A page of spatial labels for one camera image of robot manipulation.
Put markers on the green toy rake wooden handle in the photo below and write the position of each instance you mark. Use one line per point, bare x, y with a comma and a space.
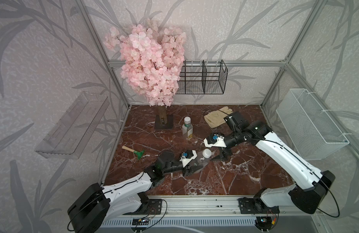
139, 154

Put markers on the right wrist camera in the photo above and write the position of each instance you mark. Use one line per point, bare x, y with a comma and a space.
215, 140

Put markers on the aluminium mounting rail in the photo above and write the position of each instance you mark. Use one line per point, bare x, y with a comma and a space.
213, 205

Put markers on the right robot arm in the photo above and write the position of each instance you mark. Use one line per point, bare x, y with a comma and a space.
311, 184

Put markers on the clear acrylic wall shelf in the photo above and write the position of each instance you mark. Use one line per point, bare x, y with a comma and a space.
71, 134

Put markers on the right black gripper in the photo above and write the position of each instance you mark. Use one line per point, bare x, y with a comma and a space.
225, 152

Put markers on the black wire basket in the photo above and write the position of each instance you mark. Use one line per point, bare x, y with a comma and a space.
203, 78

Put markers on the white mesh basket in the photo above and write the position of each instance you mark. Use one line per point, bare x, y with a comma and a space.
313, 132

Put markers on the white bottle cap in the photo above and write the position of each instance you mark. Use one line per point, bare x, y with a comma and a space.
187, 120
206, 153

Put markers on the clear bottle with yellow label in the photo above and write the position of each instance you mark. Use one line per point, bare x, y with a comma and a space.
187, 131

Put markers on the pink artificial blossom tree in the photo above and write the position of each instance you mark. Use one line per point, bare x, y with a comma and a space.
153, 61

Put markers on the beige work glove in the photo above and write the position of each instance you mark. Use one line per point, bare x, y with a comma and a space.
216, 118

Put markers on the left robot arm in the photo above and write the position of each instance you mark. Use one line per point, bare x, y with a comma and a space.
98, 203

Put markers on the clear bottle with blue label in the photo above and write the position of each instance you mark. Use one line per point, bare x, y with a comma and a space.
201, 161

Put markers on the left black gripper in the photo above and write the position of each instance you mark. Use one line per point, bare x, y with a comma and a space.
190, 171

